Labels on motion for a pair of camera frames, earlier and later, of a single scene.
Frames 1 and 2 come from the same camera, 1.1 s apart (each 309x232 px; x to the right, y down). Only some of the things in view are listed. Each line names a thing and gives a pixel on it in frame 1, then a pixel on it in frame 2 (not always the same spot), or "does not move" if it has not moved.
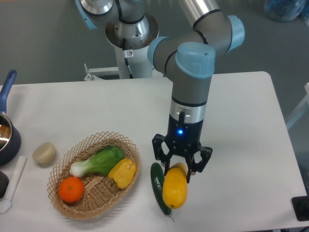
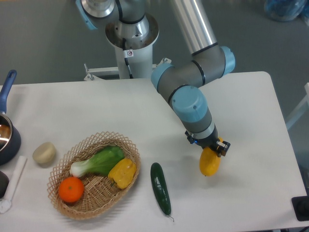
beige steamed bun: [45, 153] does not move
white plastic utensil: [6, 204] does not move
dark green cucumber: [157, 175] does not move
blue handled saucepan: [10, 140] does not move
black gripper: [183, 139] -> [209, 141]
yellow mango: [175, 188] -> [209, 161]
